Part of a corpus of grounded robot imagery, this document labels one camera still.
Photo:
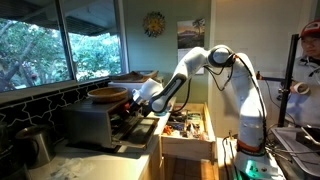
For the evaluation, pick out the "glass oven door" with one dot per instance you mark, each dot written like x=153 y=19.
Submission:
x=143 y=131

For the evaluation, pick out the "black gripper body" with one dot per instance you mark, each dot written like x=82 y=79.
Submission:
x=137 y=108

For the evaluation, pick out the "black camera stand pole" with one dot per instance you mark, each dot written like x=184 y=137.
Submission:
x=285 y=100

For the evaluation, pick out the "person with red cap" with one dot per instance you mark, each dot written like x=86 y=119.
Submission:
x=306 y=106

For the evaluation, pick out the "wall calendar with landscape photo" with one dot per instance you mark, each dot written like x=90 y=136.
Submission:
x=190 y=33

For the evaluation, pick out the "dark window frame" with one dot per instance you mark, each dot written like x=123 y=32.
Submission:
x=65 y=40

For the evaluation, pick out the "metal pot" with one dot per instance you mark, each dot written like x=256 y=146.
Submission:
x=35 y=143

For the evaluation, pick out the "sun shaped wall decoration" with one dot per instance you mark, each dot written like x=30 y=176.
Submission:
x=154 y=24

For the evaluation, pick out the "dark metal oven tray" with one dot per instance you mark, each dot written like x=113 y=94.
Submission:
x=125 y=126

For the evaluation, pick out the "wooden bowl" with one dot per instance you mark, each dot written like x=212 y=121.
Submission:
x=107 y=94

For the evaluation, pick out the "stainless steel toaster oven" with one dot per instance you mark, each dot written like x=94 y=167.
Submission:
x=86 y=123

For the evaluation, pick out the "assorted colourful drawer clutter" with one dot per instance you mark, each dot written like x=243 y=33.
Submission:
x=186 y=125

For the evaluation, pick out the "small blue dish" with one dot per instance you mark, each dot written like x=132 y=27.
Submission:
x=161 y=114

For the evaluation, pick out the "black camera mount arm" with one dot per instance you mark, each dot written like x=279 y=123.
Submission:
x=271 y=79

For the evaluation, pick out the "grey tray with dark device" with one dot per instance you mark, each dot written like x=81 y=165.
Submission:
x=296 y=153

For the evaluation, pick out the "open wooden drawer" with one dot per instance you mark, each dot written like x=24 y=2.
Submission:
x=186 y=145

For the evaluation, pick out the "white tape roll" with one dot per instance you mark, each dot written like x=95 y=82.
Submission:
x=301 y=88

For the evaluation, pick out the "brown wooden tray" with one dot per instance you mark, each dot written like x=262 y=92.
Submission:
x=131 y=77

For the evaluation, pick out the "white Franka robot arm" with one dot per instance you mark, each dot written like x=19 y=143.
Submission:
x=246 y=106

